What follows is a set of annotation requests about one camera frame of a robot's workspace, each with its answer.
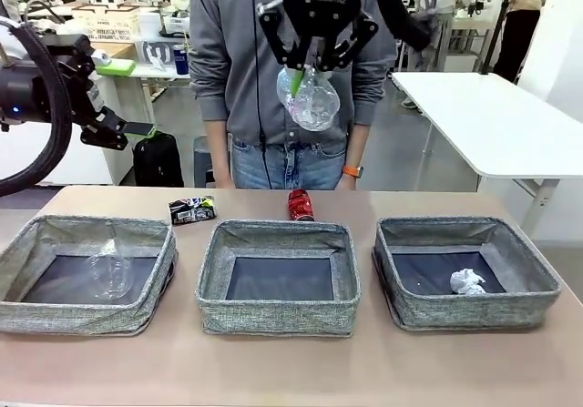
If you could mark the person in white shirt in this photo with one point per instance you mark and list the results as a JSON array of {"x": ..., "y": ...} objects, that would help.
[{"x": 444, "y": 43}]

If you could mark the crushed clear plastic bottle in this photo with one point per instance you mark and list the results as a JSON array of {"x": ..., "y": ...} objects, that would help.
[{"x": 314, "y": 106}]

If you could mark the black snack wrapper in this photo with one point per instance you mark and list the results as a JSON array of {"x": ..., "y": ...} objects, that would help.
[{"x": 191, "y": 211}]

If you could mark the white box with dark logo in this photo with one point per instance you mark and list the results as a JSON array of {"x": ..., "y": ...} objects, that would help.
[{"x": 157, "y": 52}]

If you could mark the person's right forearm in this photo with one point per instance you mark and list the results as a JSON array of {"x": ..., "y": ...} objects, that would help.
[{"x": 216, "y": 147}]

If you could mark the grey plastic stool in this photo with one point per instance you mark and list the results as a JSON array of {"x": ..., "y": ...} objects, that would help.
[{"x": 202, "y": 161}]

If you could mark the clear plastic cup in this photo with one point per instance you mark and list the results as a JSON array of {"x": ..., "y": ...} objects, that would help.
[{"x": 107, "y": 272}]

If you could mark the person's left hand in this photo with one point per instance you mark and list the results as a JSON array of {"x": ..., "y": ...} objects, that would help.
[{"x": 349, "y": 185}]

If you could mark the white slatted crate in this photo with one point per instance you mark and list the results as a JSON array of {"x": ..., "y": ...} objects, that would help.
[{"x": 107, "y": 23}]

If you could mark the wooden top table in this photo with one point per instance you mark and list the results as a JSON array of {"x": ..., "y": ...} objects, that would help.
[{"x": 114, "y": 49}]

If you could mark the orange wrist watch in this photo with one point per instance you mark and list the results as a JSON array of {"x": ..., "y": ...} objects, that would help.
[{"x": 351, "y": 170}]

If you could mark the white paper ball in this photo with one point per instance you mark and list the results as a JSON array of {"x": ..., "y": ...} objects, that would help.
[{"x": 467, "y": 281}]

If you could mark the person's right hand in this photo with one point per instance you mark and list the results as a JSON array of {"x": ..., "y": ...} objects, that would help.
[{"x": 223, "y": 183}]

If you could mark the white plastic bin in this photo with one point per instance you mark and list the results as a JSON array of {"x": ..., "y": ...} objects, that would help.
[{"x": 176, "y": 24}]

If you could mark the white bucket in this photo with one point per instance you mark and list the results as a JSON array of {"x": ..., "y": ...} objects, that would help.
[{"x": 149, "y": 23}]

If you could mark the crushed red drink can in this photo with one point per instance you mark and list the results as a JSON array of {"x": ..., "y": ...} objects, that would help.
[{"x": 300, "y": 206}]

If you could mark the black tripod stand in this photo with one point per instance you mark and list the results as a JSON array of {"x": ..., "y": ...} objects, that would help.
[{"x": 503, "y": 11}]

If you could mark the black backpack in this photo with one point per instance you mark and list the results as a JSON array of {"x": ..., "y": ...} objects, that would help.
[{"x": 157, "y": 161}]

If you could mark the white desk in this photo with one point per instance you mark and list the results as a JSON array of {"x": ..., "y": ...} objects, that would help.
[{"x": 155, "y": 71}]

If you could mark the person in grey shirt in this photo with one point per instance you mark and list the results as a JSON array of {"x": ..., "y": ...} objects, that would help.
[{"x": 246, "y": 84}]

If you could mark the blue drink can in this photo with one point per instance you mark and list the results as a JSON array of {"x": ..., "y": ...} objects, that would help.
[{"x": 181, "y": 61}]

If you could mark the grey fabric basket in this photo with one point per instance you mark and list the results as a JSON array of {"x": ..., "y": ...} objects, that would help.
[
  {"x": 473, "y": 311},
  {"x": 86, "y": 311},
  {"x": 278, "y": 316}
]

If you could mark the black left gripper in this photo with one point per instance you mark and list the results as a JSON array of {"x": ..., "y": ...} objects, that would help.
[{"x": 18, "y": 93}]

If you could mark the person's left forearm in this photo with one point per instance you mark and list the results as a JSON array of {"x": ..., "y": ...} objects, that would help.
[{"x": 355, "y": 145}]

